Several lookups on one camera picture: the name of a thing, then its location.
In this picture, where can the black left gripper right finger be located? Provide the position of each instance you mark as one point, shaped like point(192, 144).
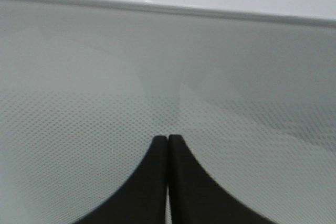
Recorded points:
point(195, 197)

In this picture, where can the white microwave door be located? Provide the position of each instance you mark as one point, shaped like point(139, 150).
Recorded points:
point(86, 84)

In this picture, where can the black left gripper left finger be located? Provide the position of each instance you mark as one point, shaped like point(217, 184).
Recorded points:
point(142, 198)

